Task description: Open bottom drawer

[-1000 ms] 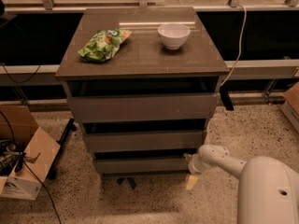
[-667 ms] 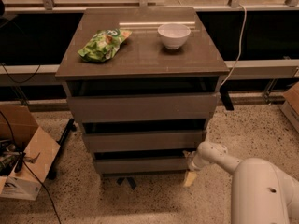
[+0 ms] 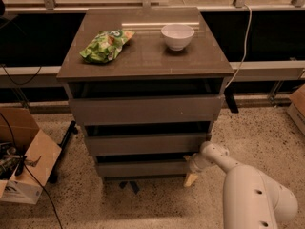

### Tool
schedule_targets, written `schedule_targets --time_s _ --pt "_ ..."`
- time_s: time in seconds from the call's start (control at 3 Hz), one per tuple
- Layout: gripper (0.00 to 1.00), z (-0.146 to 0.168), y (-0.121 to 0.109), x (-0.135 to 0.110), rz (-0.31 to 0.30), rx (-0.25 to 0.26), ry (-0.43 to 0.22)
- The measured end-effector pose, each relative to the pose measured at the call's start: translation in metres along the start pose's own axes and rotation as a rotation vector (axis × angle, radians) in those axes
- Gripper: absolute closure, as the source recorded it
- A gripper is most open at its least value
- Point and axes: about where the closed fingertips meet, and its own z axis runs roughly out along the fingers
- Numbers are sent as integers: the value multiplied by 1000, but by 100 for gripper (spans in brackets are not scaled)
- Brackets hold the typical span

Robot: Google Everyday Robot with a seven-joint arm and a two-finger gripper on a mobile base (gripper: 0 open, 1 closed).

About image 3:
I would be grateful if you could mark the grey top drawer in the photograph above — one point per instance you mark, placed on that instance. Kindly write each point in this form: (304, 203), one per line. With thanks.
(145, 110)

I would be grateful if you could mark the grey middle drawer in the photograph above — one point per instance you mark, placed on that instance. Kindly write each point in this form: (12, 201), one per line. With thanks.
(145, 144)

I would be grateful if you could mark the green chip bag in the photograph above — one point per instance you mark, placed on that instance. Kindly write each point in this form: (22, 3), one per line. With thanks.
(106, 46)

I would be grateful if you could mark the white bowl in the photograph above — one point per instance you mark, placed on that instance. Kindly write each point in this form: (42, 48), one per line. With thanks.
(177, 36)

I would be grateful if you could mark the open cardboard box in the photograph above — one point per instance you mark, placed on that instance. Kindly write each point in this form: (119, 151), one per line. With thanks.
(20, 130)

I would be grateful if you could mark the cardboard box at right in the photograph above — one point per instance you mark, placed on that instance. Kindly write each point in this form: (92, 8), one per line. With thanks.
(296, 110)

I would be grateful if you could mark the black stand leg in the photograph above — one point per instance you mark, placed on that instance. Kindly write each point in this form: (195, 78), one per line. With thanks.
(72, 130)

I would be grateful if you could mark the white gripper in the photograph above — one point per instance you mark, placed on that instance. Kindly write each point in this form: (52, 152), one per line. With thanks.
(194, 166)

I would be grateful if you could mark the grey bottom drawer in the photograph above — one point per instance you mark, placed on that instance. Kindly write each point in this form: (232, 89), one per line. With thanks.
(144, 169)

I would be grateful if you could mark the grey drawer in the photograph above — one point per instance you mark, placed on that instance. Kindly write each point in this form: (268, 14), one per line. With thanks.
(145, 144)
(145, 110)
(144, 169)

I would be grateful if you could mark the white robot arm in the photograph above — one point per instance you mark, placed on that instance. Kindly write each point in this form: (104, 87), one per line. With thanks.
(251, 199)

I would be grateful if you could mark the grey drawer cabinet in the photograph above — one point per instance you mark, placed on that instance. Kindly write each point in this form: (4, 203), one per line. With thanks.
(146, 67)

